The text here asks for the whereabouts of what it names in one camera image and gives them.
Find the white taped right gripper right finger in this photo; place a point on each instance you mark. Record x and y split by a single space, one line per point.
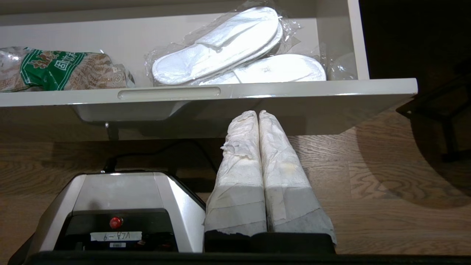
290 198

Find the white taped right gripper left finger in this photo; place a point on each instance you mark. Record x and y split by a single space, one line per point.
239 191

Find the beige cabinet drawer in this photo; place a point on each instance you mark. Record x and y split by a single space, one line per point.
294 94

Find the silver black robot base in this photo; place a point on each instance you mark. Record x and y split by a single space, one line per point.
121 189

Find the red emergency stop button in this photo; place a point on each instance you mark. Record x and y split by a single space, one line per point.
115 222

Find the white disposable slipper in plastic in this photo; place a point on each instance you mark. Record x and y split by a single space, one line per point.
217 48
283 70

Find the white handwritten label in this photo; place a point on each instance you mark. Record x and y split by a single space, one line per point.
116 236

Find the white barcode sticker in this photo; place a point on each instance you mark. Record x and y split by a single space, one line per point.
117 244

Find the black metal stand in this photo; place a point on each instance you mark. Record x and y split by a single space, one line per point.
449 110

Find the beige glossy cabinet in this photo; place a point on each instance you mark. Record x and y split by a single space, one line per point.
48 127

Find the green printed snack bag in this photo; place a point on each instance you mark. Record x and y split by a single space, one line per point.
66 70

